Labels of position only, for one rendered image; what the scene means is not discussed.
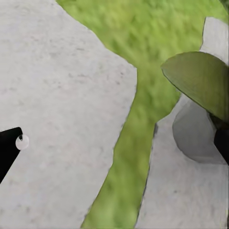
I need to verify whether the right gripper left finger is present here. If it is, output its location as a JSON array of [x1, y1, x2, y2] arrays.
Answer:
[[0, 127, 29, 184]]

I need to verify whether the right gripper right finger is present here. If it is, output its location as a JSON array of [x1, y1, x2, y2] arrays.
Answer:
[[214, 127, 229, 166]]

